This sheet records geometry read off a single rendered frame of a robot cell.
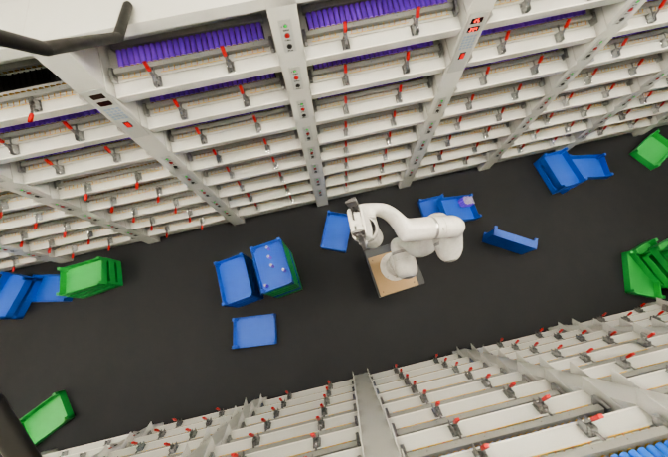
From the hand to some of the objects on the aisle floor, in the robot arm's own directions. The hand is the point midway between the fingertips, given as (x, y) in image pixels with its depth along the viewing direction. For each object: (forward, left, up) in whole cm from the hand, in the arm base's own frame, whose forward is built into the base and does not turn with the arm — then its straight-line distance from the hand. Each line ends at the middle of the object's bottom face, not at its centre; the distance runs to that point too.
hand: (354, 217), depth 87 cm
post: (+74, +11, -155) cm, 172 cm away
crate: (+37, -77, -155) cm, 177 cm away
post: (+76, -59, -155) cm, 183 cm away
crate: (+37, -93, -150) cm, 181 cm away
